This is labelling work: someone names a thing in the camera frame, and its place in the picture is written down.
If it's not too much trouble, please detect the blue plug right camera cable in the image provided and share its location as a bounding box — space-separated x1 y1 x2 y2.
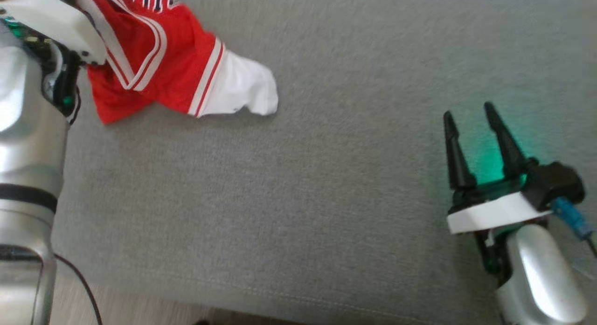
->
551 196 597 259

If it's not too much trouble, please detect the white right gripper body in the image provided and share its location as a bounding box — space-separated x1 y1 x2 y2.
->
446 173 555 284

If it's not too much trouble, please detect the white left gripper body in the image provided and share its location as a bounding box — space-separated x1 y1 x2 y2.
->
0 0 109 120

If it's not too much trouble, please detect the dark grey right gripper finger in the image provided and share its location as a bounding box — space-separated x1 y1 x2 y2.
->
443 111 477 191
483 102 538 180

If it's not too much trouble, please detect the red white striped jersey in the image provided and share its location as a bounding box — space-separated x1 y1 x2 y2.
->
77 0 279 125

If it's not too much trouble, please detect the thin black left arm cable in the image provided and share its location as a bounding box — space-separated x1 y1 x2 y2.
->
52 253 103 325

